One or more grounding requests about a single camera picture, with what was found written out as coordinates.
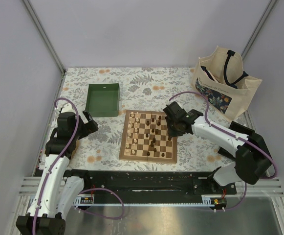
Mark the floral patterned table mat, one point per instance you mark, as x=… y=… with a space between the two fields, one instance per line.
x=140 y=89

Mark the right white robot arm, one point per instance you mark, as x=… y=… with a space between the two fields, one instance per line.
x=248 y=150

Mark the green rectangular tray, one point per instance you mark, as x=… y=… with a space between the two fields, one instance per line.
x=103 y=100

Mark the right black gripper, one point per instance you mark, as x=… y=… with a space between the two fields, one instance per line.
x=171 y=133

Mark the beige floral tote bag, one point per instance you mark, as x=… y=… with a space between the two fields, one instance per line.
x=220 y=78

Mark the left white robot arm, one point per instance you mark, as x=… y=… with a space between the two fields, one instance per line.
x=51 y=204

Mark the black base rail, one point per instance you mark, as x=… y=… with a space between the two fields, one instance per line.
x=144 y=187

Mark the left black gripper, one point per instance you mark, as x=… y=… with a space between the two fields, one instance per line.
x=89 y=127

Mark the wooden chess board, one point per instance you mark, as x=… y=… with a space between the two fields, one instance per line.
x=142 y=135

